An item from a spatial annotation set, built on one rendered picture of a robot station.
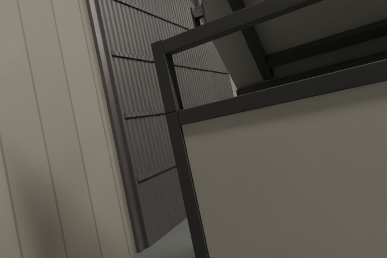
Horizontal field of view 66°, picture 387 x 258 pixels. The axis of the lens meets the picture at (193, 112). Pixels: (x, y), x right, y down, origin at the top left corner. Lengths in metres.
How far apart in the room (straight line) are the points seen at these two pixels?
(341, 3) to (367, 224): 0.73
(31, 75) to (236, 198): 1.34
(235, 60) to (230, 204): 0.68
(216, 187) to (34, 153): 1.13
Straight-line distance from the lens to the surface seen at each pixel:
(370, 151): 0.70
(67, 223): 1.82
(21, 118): 1.71
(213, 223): 0.83
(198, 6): 0.81
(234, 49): 1.26
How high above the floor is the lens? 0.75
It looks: 2 degrees up
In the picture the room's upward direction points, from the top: 12 degrees counter-clockwise
